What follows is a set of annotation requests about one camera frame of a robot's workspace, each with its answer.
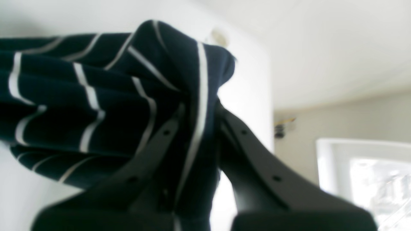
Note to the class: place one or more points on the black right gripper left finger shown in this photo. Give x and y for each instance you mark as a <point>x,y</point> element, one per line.
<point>129,200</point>

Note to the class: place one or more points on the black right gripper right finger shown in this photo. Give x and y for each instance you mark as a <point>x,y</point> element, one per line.
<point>269,195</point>

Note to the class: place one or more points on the navy white striped T-shirt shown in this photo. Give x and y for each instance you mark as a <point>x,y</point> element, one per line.
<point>77,108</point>

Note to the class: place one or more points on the left table grommet hole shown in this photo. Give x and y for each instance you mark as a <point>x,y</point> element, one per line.
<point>218,38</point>

